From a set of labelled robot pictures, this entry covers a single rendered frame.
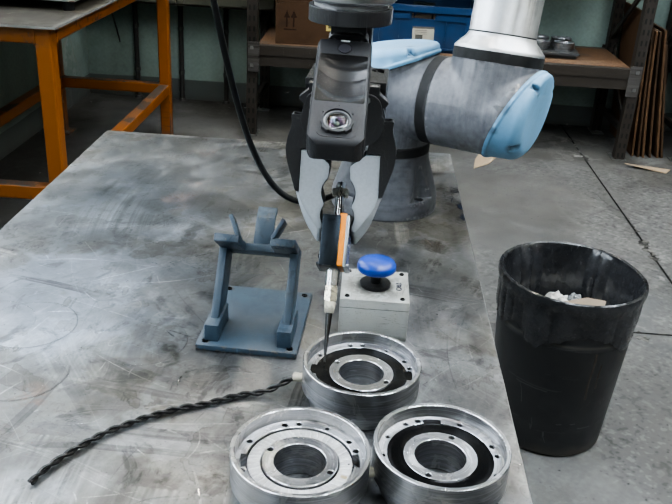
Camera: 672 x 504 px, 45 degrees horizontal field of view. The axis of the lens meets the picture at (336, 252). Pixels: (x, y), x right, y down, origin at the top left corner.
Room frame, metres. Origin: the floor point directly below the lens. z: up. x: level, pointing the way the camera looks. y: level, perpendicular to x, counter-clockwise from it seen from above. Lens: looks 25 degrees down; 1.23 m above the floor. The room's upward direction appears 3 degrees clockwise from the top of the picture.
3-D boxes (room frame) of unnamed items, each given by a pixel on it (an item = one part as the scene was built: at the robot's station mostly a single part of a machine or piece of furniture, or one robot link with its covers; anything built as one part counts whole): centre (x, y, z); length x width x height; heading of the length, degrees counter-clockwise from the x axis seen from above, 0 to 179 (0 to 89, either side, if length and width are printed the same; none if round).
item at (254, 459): (0.49, 0.02, 0.82); 0.08 x 0.08 x 0.02
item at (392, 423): (0.50, -0.09, 0.82); 0.10 x 0.10 x 0.04
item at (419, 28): (4.22, -0.37, 0.56); 0.52 x 0.38 x 0.22; 85
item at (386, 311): (0.76, -0.04, 0.82); 0.08 x 0.07 x 0.05; 178
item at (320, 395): (0.61, -0.03, 0.82); 0.10 x 0.10 x 0.04
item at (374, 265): (0.75, -0.04, 0.85); 0.04 x 0.04 x 0.05
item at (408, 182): (1.11, -0.06, 0.85); 0.15 x 0.15 x 0.10
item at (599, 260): (1.69, -0.55, 0.21); 0.34 x 0.34 x 0.43
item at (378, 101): (0.72, 0.00, 1.07); 0.09 x 0.08 x 0.12; 176
